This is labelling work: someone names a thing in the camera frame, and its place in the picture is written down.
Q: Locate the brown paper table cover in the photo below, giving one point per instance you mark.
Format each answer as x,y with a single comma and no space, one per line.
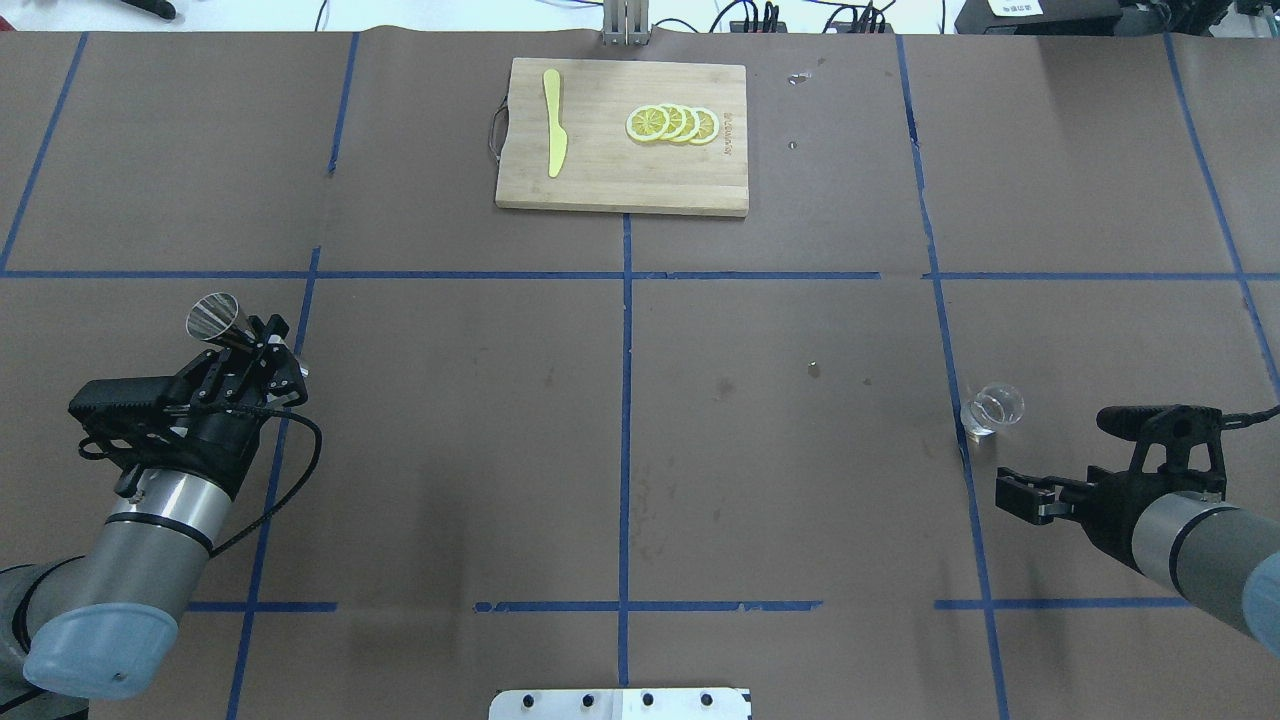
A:
569,449

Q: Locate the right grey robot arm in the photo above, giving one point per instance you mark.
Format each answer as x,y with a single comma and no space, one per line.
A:
1171,527

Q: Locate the front lemon slice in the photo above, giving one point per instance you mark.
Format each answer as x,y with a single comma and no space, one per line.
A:
647,124

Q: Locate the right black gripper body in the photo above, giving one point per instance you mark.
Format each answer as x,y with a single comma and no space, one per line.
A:
1112,507

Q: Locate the aluminium frame post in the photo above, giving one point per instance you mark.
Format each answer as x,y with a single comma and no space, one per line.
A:
626,23

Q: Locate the clear glass cup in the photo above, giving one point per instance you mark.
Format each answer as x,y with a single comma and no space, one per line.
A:
993,408

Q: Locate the yellow plastic knife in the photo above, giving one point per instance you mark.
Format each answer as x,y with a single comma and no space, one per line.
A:
552,83

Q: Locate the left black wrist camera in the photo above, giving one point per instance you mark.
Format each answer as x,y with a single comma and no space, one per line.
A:
128,410

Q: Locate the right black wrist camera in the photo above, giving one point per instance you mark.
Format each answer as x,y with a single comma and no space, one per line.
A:
1160,424

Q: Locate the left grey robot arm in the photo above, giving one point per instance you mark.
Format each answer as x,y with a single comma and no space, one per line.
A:
97,626

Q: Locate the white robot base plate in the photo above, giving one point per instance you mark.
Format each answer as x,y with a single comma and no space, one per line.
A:
623,703

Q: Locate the steel double jigger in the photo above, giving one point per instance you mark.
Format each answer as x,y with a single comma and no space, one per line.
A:
219,319

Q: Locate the black box with label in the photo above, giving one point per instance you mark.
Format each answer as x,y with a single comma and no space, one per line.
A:
1038,18

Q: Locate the rear lemon slice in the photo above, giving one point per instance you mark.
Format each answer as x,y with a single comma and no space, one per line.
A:
707,127

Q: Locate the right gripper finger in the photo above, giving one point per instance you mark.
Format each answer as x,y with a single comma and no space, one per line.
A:
1035,509
1012,482

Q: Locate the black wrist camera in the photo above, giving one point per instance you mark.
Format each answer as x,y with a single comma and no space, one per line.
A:
128,410
1160,424

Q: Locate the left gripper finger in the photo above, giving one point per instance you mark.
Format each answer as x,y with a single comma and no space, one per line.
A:
269,336
279,380

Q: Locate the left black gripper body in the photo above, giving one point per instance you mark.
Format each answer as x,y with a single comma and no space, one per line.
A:
218,432

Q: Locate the bamboo cutting board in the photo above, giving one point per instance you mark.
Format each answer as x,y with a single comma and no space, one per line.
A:
605,170

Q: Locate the lemon slice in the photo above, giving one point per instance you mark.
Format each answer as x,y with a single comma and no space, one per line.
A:
678,122
707,127
692,125
647,124

